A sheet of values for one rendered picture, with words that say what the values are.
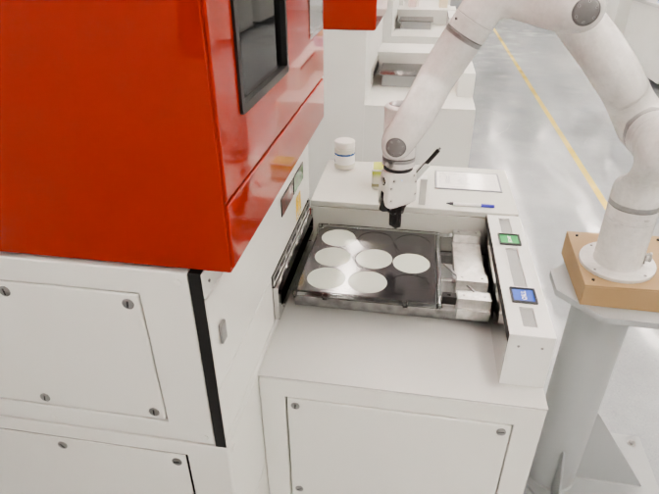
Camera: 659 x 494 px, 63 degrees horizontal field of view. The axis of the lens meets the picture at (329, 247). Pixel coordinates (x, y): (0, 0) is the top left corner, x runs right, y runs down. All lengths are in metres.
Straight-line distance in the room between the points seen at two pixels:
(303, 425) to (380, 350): 0.25
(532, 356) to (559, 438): 0.79
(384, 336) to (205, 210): 0.68
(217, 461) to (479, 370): 0.60
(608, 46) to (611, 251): 0.53
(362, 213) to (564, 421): 0.92
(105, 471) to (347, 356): 0.58
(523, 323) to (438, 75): 0.58
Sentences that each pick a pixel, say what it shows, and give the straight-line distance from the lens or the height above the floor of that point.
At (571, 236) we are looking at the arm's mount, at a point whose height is 0.90.
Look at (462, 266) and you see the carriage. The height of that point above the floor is 0.88.
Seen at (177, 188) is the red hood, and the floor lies 1.36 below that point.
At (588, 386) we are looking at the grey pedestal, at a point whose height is 0.51.
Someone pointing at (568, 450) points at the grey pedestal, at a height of 0.22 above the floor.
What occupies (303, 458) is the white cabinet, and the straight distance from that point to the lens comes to 1.41.
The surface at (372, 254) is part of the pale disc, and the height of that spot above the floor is 0.90.
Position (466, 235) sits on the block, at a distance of 1.61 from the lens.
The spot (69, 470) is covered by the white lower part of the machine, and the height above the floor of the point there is 0.67.
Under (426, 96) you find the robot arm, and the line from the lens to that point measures 1.26.
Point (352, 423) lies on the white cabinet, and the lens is 1.29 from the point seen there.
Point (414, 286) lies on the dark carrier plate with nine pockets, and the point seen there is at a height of 0.90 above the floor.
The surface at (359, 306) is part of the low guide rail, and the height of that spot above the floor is 0.84.
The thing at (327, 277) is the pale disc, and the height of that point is 0.90.
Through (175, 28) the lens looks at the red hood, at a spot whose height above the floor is 1.57.
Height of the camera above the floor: 1.67
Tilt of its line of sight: 31 degrees down
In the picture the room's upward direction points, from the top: straight up
